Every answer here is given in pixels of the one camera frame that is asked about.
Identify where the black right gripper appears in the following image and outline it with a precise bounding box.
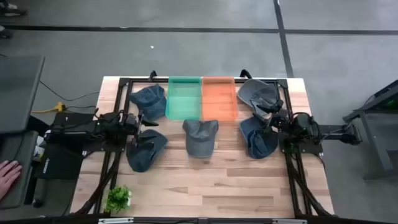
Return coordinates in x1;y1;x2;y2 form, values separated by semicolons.
257;100;292;133

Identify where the grey metal side table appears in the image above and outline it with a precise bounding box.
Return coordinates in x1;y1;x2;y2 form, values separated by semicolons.
341;79;398;181

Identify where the teal translucent plastic bin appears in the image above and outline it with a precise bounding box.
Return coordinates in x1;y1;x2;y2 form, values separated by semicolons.
165;76;203;121

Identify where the grey desk surface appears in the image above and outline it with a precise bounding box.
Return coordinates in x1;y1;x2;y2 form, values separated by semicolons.
0;130;39;210

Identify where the black box white lettering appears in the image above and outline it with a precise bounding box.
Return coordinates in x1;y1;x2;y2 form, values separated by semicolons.
35;144;84;180

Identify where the person's hand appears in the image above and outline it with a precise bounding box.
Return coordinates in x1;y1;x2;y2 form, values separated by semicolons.
0;160;23;200

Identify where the thin black floor cable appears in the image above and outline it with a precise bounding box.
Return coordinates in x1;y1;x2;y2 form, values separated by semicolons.
39;80;100;102

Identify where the dark grey desk panel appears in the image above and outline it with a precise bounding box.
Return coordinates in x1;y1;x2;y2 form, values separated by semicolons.
0;55;46;134

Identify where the grey baseball cap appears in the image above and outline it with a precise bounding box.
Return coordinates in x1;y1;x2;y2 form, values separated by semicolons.
182;119;220;159
236;78;280;121

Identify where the black aluminium rig frame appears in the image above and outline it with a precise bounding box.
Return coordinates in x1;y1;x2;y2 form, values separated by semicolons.
74;76;335;218

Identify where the person's shoe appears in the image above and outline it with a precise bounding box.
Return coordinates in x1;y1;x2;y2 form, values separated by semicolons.
0;1;28;17
0;25;14;40

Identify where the dark blue baseball cap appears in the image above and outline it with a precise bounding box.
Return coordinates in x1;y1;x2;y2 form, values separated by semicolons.
129;83;168;121
239;116;280;160
126;129;169;174

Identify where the black controller box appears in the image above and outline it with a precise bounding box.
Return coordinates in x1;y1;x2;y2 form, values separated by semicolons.
52;111;95;130

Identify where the yellow extension cord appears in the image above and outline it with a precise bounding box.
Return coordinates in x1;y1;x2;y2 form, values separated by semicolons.
30;101;67;114

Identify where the orange translucent plastic bin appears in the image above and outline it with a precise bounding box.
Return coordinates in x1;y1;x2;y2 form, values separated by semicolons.
201;76;239;122

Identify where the silver metal bracket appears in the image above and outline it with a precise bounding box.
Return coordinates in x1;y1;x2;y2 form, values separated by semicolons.
98;217;134;224
272;218;308;224

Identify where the small green potted plant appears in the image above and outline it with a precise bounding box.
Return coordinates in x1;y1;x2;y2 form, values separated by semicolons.
104;185;132;214

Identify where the white paper packet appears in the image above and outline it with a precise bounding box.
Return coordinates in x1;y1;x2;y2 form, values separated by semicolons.
32;135;46;162

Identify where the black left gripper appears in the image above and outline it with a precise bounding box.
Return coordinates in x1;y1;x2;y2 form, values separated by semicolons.
123;108;160;148

